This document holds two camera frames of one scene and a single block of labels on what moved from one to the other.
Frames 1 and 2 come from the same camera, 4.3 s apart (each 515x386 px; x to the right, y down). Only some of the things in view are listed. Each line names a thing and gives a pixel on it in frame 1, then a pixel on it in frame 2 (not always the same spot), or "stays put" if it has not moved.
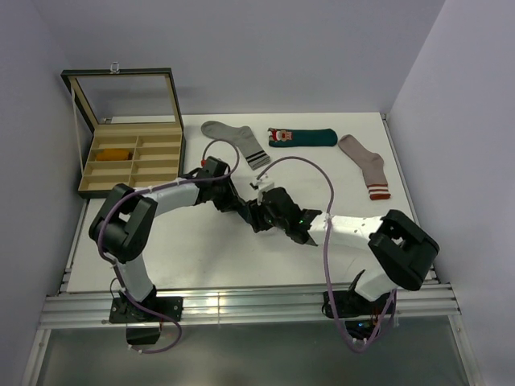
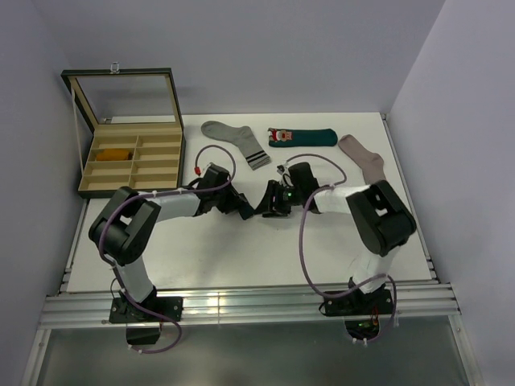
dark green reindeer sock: (319, 137) stays put
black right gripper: (263, 224) → (267, 206)
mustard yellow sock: (113, 154) stays put
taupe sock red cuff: (372, 166) stays put
